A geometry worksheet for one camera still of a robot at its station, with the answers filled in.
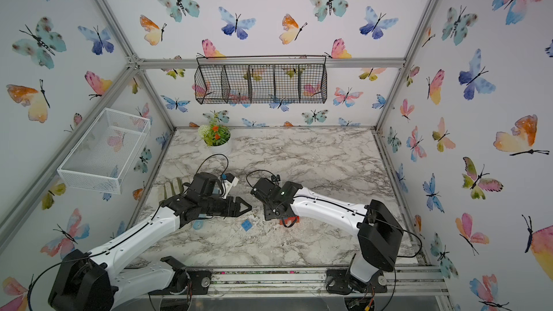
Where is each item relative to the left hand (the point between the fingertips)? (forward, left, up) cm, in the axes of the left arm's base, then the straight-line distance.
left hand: (248, 207), depth 79 cm
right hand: (-1, -10, -3) cm, 11 cm away
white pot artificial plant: (+33, +17, +2) cm, 37 cm away
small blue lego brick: (-2, +2, -12) cm, 12 cm away
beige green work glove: (+14, +36, -11) cm, 40 cm away
